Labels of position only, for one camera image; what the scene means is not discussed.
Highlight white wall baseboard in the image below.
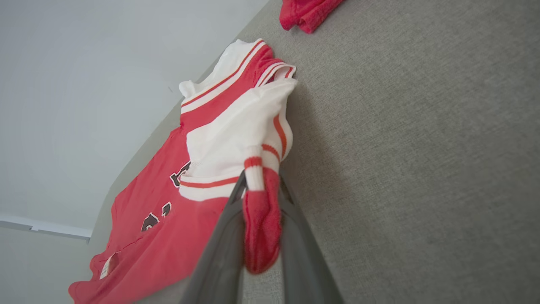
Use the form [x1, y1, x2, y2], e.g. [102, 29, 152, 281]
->
[0, 214, 92, 242]

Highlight red shorts with white stripe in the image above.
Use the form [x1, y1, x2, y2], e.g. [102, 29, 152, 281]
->
[279, 0, 344, 34]

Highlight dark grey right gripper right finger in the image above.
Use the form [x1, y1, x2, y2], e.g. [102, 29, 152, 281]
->
[280, 177, 344, 304]

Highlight red jersey with white sleeves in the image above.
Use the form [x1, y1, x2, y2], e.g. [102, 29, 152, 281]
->
[68, 38, 298, 304]

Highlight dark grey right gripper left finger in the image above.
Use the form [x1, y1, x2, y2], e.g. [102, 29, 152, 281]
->
[181, 171, 248, 304]

